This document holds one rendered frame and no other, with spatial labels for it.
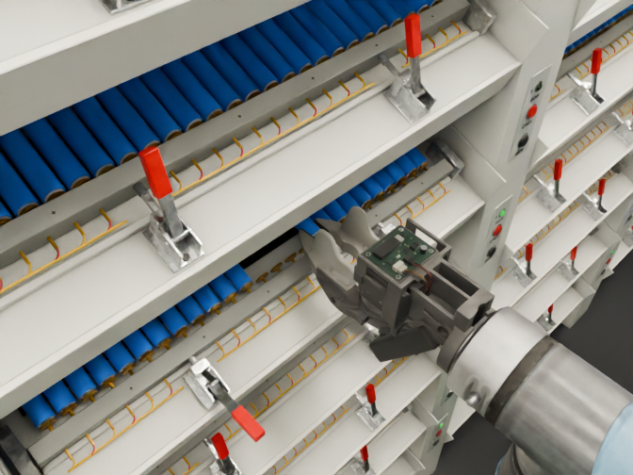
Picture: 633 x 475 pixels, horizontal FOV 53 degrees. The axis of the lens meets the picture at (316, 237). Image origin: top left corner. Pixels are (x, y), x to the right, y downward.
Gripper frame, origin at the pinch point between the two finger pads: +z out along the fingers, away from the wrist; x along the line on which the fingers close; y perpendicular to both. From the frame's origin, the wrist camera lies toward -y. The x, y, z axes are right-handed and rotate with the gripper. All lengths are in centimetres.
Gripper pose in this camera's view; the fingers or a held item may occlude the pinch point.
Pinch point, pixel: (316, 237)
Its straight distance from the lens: 67.9
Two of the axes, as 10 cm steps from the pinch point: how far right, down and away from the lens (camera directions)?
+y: 0.2, -6.8, -7.4
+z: -6.9, -5.4, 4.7
